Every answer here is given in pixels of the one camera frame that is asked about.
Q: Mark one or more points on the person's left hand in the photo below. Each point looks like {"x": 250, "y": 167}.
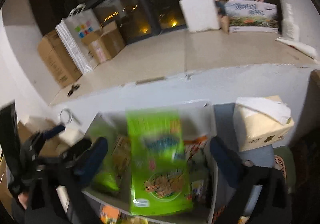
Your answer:
{"x": 23, "y": 199}

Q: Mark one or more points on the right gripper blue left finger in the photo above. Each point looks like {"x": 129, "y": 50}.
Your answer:
{"x": 89, "y": 163}

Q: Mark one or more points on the printed landscape carton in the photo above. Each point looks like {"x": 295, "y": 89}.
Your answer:
{"x": 252, "y": 16}

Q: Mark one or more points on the white polka dot paper bag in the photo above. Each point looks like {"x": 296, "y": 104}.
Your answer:
{"x": 71, "y": 30}

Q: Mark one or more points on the green snack bag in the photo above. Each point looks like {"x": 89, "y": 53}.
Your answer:
{"x": 160, "y": 182}

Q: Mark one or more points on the clear tape roll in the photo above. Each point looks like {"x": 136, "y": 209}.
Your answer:
{"x": 66, "y": 116}

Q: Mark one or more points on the large brown cardboard box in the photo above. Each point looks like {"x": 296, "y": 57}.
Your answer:
{"x": 57, "y": 60}

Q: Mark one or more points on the white rolled paper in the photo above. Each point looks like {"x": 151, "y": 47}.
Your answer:
{"x": 303, "y": 48}

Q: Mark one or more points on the small open cardboard box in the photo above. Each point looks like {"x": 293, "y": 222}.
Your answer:
{"x": 105, "y": 43}

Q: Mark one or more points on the beige tissue pack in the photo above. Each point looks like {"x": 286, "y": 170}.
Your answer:
{"x": 260, "y": 121}

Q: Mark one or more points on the orange white snack bag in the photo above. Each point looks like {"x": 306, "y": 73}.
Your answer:
{"x": 194, "y": 150}

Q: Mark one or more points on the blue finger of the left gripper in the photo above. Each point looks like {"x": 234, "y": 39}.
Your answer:
{"x": 75, "y": 151}
{"x": 48, "y": 134}

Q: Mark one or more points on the white foam box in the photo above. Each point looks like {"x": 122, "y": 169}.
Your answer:
{"x": 200, "y": 15}

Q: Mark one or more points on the white storage box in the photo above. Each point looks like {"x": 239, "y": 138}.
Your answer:
{"x": 113, "y": 183}

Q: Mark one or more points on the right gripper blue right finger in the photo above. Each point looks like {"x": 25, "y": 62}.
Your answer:
{"x": 227, "y": 160}

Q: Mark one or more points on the small brown paper bag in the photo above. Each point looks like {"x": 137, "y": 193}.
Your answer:
{"x": 224, "y": 23}

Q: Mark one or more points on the black scissors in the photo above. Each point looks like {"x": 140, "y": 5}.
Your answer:
{"x": 74, "y": 88}

